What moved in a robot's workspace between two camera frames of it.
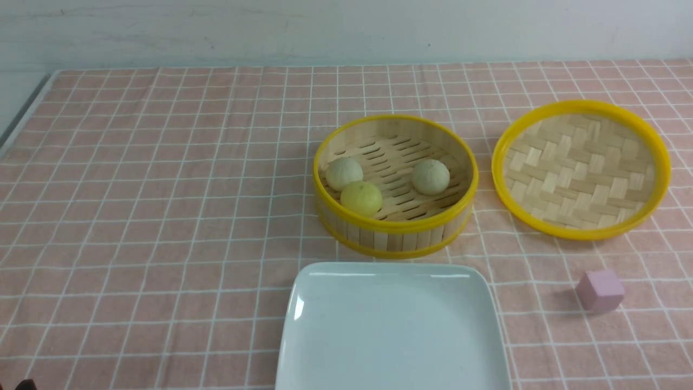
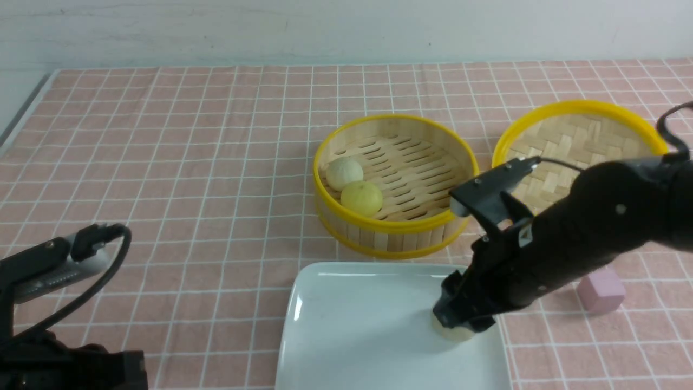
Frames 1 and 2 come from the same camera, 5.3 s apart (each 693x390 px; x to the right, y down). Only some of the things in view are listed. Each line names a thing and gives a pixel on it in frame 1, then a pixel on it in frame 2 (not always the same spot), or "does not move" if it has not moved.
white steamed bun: (341, 171) does not move
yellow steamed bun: (361, 197) does not move
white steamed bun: (431, 176) → (458, 333)
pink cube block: (600, 290) does not move
